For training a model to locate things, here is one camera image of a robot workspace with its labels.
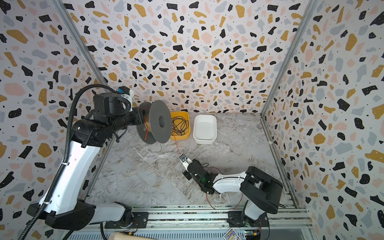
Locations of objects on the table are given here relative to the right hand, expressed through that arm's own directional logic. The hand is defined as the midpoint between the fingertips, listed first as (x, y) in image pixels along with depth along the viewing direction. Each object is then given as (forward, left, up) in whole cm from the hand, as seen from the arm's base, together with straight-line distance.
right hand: (183, 159), depth 84 cm
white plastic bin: (+28, -12, -7) cm, 31 cm away
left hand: (+7, +14, +33) cm, 36 cm away
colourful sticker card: (-33, -25, -9) cm, 42 cm away
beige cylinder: (-35, +26, -9) cm, 44 cm away
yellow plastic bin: (+42, +3, -8) cm, 43 cm away
